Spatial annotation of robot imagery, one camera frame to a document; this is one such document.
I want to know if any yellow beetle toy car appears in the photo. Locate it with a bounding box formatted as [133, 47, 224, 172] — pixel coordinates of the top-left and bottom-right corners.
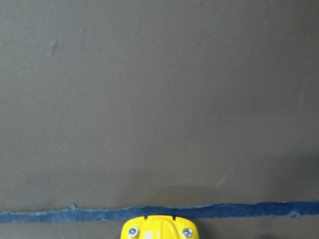
[120, 215, 199, 239]

